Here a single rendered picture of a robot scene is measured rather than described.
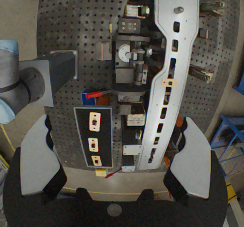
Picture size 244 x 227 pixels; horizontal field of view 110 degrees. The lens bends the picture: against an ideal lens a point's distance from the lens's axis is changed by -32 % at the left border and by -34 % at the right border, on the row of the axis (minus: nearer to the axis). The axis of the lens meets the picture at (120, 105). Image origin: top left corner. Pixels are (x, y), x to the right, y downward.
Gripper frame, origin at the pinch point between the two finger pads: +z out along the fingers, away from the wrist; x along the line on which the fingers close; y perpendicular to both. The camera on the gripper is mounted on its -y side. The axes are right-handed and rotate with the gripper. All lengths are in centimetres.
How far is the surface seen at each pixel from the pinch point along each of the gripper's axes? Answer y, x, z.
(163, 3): -25, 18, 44
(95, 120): 21.1, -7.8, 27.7
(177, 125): 40, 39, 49
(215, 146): 166, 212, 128
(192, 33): -14, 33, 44
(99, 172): 58, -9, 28
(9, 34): -37, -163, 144
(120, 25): -11.4, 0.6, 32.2
